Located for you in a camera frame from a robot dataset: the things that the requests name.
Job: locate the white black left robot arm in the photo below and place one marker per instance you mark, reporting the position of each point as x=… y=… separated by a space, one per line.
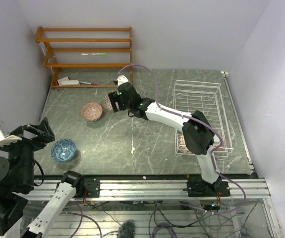
x=17 y=180

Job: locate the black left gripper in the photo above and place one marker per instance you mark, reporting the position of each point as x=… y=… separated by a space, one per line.
x=43 y=134

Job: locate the wooden shelf rack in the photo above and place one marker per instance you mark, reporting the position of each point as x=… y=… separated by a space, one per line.
x=85 y=48

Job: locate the white bowl red diamond outside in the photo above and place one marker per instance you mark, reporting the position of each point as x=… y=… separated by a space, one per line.
x=181 y=146

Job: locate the aluminium rail base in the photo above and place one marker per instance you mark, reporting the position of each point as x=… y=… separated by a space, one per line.
x=121 y=190

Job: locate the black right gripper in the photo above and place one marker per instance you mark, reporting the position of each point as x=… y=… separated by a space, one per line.
x=115 y=97

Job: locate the pink white marker pen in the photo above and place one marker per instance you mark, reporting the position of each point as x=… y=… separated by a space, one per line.
x=88 y=83

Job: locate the green white marker pen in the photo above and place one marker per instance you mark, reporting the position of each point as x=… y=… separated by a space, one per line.
x=93 y=54

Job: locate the white eraser block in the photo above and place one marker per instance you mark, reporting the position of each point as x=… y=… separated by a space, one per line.
x=70 y=83

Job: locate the white wire dish rack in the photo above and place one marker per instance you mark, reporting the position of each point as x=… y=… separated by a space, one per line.
x=190 y=96

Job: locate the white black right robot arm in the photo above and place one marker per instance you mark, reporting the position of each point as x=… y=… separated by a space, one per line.
x=199 y=137

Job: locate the blue swirl pattern bowl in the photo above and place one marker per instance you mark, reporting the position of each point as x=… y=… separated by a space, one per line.
x=63 y=150

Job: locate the red drop pattern bowl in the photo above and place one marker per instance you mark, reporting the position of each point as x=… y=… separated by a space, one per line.
x=92 y=111

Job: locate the brown flower grid bowl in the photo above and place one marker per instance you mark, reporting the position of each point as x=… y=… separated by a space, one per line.
x=106 y=103

